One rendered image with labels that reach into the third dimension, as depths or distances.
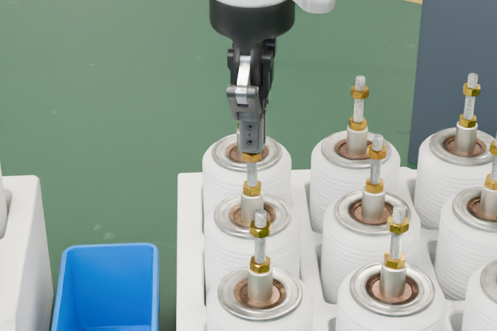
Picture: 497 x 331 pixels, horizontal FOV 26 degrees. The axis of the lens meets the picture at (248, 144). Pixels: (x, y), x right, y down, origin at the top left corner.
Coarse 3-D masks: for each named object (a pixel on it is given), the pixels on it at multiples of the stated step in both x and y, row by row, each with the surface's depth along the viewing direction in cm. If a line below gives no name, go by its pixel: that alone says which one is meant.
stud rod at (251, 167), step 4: (248, 164) 102; (252, 164) 102; (256, 164) 102; (248, 168) 102; (252, 168) 102; (256, 168) 103; (248, 172) 103; (252, 172) 103; (256, 172) 103; (248, 176) 103; (252, 176) 103; (256, 176) 103; (248, 180) 103; (252, 180) 103; (256, 180) 103; (248, 184) 103; (252, 184) 103; (256, 184) 103
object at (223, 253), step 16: (208, 224) 105; (208, 240) 105; (224, 240) 103; (240, 240) 102; (272, 240) 103; (288, 240) 103; (208, 256) 106; (224, 256) 103; (240, 256) 102; (272, 256) 103; (288, 256) 104; (208, 272) 107; (224, 272) 104; (288, 272) 105; (208, 288) 108
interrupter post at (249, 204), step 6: (246, 198) 103; (252, 198) 103; (258, 198) 103; (246, 204) 104; (252, 204) 104; (258, 204) 104; (246, 210) 104; (252, 210) 104; (246, 216) 105; (252, 216) 104
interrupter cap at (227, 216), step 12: (228, 204) 107; (240, 204) 107; (264, 204) 107; (276, 204) 107; (216, 216) 105; (228, 216) 105; (240, 216) 106; (276, 216) 105; (288, 216) 105; (228, 228) 103; (240, 228) 103; (276, 228) 103
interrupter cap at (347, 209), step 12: (360, 192) 109; (336, 204) 107; (348, 204) 107; (360, 204) 107; (396, 204) 107; (336, 216) 105; (348, 216) 105; (360, 216) 106; (384, 216) 106; (408, 216) 105; (348, 228) 104; (360, 228) 104; (372, 228) 104; (384, 228) 104
